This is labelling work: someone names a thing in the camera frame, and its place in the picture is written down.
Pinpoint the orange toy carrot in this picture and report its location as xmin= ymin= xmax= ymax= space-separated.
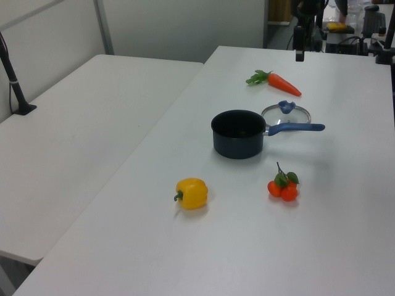
xmin=245 ymin=70 xmax=302 ymax=97

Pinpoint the glass lid with blue knob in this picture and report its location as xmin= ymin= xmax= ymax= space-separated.
xmin=261 ymin=100 xmax=311 ymax=128

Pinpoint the dark saucepan with blue handle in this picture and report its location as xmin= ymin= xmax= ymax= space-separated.
xmin=210 ymin=109 xmax=326 ymax=160

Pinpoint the brown wooden panel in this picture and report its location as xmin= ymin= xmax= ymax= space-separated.
xmin=267 ymin=0 xmax=297 ymax=25

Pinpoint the white side table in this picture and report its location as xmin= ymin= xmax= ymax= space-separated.
xmin=0 ymin=54 xmax=204 ymax=266

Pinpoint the red toy tomato cluster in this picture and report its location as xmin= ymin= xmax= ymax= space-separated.
xmin=267 ymin=162 xmax=300 ymax=202

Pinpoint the yellow toy bell pepper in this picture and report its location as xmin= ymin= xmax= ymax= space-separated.
xmin=173 ymin=177 xmax=209 ymax=211

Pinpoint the black equipment box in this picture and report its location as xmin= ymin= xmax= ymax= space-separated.
xmin=325 ymin=36 xmax=368 ymax=57

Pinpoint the grey metal partition post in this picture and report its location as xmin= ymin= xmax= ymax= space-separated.
xmin=93 ymin=0 xmax=115 ymax=56

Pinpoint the black slanted camera stand pole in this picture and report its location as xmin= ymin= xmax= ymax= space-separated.
xmin=0 ymin=30 xmax=38 ymax=116

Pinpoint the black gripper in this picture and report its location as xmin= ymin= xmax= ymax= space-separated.
xmin=293 ymin=26 xmax=306 ymax=62

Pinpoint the black camera stand with clamp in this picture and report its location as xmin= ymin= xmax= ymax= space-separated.
xmin=374 ymin=17 xmax=395 ymax=65

